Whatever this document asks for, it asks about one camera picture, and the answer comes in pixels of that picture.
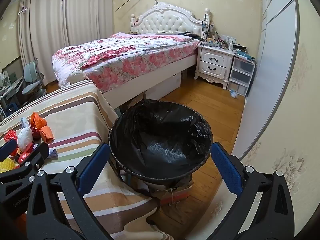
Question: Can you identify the clutter of small bottles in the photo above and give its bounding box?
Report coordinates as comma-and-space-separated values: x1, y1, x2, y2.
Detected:
202, 22, 248, 51

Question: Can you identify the teal books stack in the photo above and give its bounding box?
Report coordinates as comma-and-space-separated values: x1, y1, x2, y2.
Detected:
236, 49, 256, 63

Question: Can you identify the white crumpled bag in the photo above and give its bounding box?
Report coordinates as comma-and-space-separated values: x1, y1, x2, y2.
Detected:
17, 126, 34, 153

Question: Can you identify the white storage box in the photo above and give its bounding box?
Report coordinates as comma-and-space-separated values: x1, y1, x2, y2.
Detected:
146, 72, 182, 101

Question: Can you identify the orange plastic bag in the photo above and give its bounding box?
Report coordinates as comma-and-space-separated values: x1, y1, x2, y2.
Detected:
30, 112, 48, 133

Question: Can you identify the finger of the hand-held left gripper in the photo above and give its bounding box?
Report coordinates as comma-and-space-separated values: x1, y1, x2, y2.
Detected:
0, 142, 50, 184
0, 139, 17, 159

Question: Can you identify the floral pink quilt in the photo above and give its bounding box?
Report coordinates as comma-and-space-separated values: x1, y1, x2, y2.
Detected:
52, 33, 202, 93

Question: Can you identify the white nightstand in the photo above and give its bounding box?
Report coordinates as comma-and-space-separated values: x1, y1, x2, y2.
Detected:
194, 44, 235, 90

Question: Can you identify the cardboard box under bin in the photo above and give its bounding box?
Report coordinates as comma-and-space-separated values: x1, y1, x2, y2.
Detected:
120, 170, 194, 206

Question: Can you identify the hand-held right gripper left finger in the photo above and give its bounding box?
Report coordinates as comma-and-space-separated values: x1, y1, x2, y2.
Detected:
26, 142, 113, 240

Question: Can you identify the dark cloth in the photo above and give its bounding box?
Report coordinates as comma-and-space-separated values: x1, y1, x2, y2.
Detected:
178, 31, 199, 39

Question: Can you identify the clear plastic drawer unit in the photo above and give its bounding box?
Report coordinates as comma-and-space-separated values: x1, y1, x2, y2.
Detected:
229, 56, 256, 97

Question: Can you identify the red foam net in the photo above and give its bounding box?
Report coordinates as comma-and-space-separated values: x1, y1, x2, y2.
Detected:
3, 129, 18, 143

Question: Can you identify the light blue ergonomic chair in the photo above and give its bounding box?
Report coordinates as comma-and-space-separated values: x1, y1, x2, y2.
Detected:
21, 60, 48, 105

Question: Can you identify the beige pleated curtain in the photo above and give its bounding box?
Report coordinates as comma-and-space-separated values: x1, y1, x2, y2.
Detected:
19, 0, 114, 68

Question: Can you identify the black bag lined trash bin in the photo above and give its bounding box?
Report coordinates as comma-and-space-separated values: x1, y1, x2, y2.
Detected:
108, 99, 213, 189

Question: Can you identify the yellow foam net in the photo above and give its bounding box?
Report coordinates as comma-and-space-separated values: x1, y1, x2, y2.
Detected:
0, 157, 19, 173

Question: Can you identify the white bed with tufted headboard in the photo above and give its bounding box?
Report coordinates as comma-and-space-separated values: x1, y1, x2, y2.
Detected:
56, 2, 215, 110

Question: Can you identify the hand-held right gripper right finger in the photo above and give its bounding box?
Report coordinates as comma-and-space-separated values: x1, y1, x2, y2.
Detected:
211, 141, 295, 240

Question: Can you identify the white sliding wardrobe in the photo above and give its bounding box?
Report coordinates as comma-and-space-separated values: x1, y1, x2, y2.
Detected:
231, 0, 300, 160

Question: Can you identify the striped tablecloth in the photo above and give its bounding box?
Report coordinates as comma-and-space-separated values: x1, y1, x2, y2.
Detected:
0, 79, 175, 240

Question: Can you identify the glass top desk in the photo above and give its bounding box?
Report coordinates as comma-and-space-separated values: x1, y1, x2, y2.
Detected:
0, 70, 24, 115

